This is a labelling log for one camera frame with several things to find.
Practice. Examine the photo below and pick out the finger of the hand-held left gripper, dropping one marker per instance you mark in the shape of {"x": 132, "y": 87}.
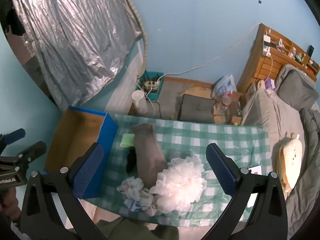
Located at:
{"x": 33, "y": 150}
{"x": 13, "y": 134}

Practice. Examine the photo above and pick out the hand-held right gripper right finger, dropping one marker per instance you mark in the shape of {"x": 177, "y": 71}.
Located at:
{"x": 222, "y": 172}

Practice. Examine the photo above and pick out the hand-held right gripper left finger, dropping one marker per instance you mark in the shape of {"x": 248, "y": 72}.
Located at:
{"x": 87, "y": 172}

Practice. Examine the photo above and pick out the blue cardboard box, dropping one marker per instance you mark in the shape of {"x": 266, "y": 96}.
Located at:
{"x": 75, "y": 135}

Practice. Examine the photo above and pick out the white bath loofah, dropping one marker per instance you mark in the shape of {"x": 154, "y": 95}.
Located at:
{"x": 180, "y": 185}

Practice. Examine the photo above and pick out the white plastic bag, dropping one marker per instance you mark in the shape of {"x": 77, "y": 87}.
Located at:
{"x": 226, "y": 83}
{"x": 135, "y": 190}

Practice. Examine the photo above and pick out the grey fleece sock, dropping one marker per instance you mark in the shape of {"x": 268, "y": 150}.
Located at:
{"x": 150, "y": 155}

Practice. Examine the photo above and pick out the person's left hand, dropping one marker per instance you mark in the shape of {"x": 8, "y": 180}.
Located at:
{"x": 8, "y": 202}

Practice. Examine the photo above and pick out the white smartphone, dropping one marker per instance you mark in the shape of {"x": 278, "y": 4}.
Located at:
{"x": 256, "y": 170}

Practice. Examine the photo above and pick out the green checked tablecloth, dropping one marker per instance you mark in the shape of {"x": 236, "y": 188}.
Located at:
{"x": 225, "y": 137}

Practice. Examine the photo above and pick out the black glove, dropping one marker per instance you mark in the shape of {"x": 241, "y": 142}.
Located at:
{"x": 130, "y": 162}

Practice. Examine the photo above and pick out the green sponge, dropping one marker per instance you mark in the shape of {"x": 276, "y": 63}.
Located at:
{"x": 127, "y": 140}

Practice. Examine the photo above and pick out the toast plush pillow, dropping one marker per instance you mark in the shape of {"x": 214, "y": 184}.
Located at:
{"x": 291, "y": 162}

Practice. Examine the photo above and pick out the grey seat cushion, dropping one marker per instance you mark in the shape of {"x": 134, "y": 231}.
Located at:
{"x": 197, "y": 107}

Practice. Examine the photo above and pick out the clear plastic bottle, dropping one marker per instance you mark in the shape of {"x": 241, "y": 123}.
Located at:
{"x": 225, "y": 101}

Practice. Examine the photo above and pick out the person's olive trousers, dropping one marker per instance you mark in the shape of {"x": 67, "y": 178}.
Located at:
{"x": 130, "y": 230}

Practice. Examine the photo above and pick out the brown cardboard box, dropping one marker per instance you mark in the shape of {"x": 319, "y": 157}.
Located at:
{"x": 236, "y": 100}

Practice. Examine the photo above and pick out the grey bed sheet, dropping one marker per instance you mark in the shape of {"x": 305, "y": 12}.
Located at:
{"x": 270, "y": 115}

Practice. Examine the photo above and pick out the grey duvet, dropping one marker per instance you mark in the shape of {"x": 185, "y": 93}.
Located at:
{"x": 310, "y": 155}

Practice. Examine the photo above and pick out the teal plastic basket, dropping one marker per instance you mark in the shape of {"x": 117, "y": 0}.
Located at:
{"x": 155, "y": 95}

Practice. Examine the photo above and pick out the white power strip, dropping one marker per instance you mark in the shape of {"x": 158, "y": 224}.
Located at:
{"x": 150, "y": 83}

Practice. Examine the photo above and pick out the silver foil curtain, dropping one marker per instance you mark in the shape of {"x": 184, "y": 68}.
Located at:
{"x": 75, "y": 42}

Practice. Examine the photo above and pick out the grey pillow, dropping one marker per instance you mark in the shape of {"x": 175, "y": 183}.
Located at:
{"x": 295, "y": 87}

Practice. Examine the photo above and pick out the wooden headboard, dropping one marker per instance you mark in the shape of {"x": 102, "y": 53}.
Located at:
{"x": 262, "y": 65}

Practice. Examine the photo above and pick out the white power adapter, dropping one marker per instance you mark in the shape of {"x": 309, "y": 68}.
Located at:
{"x": 266, "y": 40}

